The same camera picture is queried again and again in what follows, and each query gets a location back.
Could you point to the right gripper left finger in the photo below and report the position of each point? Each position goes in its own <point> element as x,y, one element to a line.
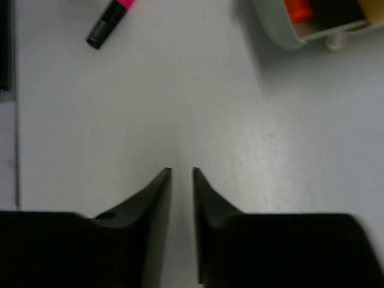
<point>121,247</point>

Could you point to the yellow drawer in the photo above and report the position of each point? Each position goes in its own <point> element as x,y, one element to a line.
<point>372,10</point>

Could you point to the pink highlighter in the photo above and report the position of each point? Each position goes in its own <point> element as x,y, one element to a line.
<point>107,22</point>

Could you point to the orange highlighter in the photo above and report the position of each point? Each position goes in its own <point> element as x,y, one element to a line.
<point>299,10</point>

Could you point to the grey bottom drawer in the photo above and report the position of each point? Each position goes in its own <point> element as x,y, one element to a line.
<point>278,26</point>

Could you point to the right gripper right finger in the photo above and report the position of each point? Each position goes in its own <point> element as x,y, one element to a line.
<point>239,249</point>

